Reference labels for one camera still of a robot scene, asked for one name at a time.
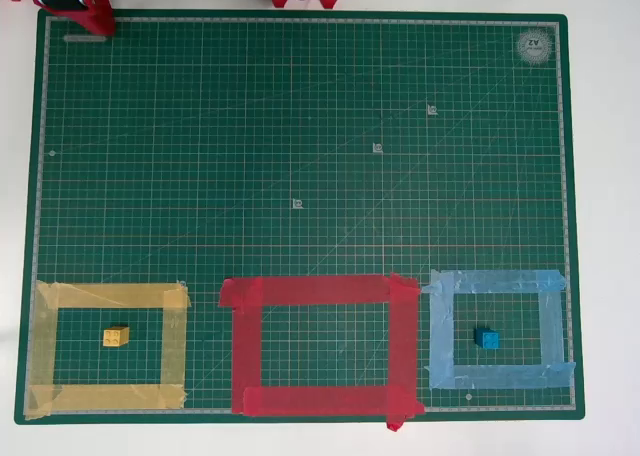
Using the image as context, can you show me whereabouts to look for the blue tape square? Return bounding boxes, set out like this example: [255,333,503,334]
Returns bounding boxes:
[421,268,577,391]

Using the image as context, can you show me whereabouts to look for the red tape square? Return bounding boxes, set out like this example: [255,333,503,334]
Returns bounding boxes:
[218,271,426,432]

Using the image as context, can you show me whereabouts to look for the yellow cube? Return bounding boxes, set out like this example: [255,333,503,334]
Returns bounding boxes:
[103,326,130,348]

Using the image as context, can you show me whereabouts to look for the green cutting mat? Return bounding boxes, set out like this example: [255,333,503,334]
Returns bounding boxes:
[13,8,586,426]

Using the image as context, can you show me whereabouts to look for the yellow tape square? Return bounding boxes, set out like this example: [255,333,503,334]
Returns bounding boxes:
[23,279,192,421]

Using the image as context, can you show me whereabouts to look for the blue cube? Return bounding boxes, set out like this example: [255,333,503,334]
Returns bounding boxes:
[474,327,501,351]

